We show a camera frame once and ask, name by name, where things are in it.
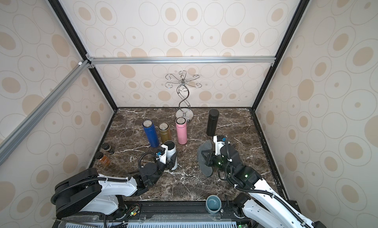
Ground white thermos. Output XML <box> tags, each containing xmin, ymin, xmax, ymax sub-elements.
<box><xmin>163</xmin><ymin>140</ymin><xmax>178</xmax><ymax>169</ymax></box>

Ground grey wiping cloth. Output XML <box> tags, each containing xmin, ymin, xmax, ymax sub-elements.
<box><xmin>197</xmin><ymin>140</ymin><xmax>213</xmax><ymax>177</ymax></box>

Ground pink thermos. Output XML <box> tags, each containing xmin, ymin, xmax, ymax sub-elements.
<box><xmin>176</xmin><ymin>117</ymin><xmax>188</xmax><ymax>145</ymax></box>

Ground black thermos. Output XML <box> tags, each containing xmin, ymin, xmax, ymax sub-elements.
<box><xmin>206</xmin><ymin>109</ymin><xmax>220</xmax><ymax>136</ymax></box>

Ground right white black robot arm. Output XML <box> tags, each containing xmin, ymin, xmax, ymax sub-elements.
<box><xmin>197</xmin><ymin>140</ymin><xmax>325</xmax><ymax>228</ymax></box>

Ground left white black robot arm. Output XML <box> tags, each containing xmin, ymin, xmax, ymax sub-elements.
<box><xmin>51</xmin><ymin>154</ymin><xmax>177</xmax><ymax>219</ymax></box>

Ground gold thermos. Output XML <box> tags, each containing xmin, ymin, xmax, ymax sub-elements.
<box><xmin>158</xmin><ymin>123</ymin><xmax>172</xmax><ymax>143</ymax></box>

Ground blue thermos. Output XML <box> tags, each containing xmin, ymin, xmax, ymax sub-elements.
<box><xmin>142</xmin><ymin>120</ymin><xmax>159</xmax><ymax>148</ymax></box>

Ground teal ceramic mug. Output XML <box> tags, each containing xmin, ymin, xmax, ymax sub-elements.
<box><xmin>205</xmin><ymin>195</ymin><xmax>222</xmax><ymax>214</ymax></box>

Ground amber spice jar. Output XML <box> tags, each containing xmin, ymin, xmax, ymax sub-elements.
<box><xmin>94</xmin><ymin>152</ymin><xmax>111</xmax><ymax>167</ymax></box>

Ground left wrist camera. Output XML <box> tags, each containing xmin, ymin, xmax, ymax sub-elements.
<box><xmin>156</xmin><ymin>145</ymin><xmax>168</xmax><ymax>165</ymax></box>

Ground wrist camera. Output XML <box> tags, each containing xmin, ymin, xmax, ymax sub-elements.
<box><xmin>213</xmin><ymin>135</ymin><xmax>226</xmax><ymax>156</ymax></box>
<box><xmin>156</xmin><ymin>145</ymin><xmax>168</xmax><ymax>165</ymax></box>

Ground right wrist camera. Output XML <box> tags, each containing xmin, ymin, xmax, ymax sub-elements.
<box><xmin>213</xmin><ymin>135</ymin><xmax>226</xmax><ymax>156</ymax></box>

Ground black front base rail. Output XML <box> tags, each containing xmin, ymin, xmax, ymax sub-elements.
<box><xmin>53</xmin><ymin>200</ymin><xmax>265</xmax><ymax>228</ymax></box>

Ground silver wire cup stand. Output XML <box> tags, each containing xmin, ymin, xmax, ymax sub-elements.
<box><xmin>165</xmin><ymin>70</ymin><xmax>202</xmax><ymax>121</ymax></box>

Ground horizontal aluminium rail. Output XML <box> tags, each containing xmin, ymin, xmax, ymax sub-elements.
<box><xmin>89</xmin><ymin>56</ymin><xmax>276</xmax><ymax>64</ymax></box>

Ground left diagonal aluminium rail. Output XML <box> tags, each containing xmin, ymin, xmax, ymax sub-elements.
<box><xmin>1</xmin><ymin>60</ymin><xmax>89</xmax><ymax>164</ymax></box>

